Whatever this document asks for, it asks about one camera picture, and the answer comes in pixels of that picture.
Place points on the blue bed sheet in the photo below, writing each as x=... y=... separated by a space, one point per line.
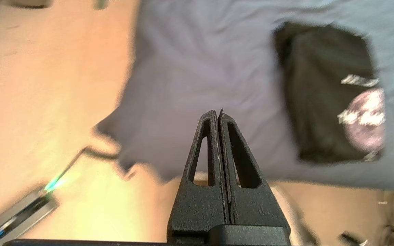
x=200 y=68

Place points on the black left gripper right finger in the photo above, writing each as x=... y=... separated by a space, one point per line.
x=255 y=208

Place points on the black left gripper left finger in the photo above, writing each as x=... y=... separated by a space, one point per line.
x=200 y=208

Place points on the black t-shirt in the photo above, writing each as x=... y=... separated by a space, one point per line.
x=320 y=102

